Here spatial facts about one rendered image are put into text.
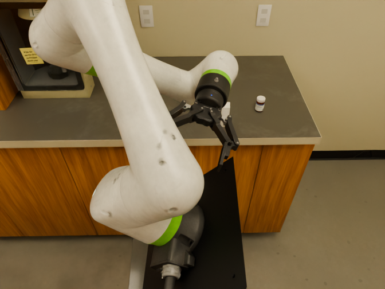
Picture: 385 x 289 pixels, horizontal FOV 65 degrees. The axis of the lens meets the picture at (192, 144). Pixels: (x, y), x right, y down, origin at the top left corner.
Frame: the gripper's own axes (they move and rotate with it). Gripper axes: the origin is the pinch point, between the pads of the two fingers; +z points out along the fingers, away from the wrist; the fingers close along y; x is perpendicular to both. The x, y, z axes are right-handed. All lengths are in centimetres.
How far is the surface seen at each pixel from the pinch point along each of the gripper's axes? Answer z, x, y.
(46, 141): -24, -53, 59
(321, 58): -131, -39, -56
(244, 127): -53, -38, -18
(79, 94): -55, -53, 61
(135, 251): 11.8, -38.7, 7.3
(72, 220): -20, -119, 54
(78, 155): -29, -63, 49
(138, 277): 18.9, -37.3, 3.6
